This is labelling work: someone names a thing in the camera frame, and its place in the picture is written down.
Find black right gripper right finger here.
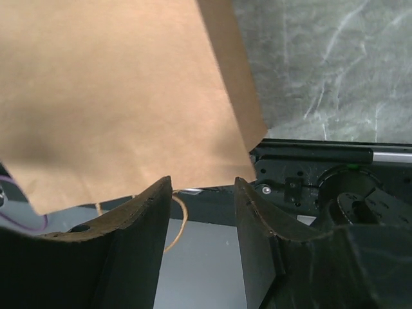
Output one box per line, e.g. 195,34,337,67
235,178,411,308

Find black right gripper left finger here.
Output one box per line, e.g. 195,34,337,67
1,176,172,308

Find brown paper bag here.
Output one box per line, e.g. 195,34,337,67
1,1,267,215

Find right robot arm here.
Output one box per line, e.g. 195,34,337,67
1,176,411,308

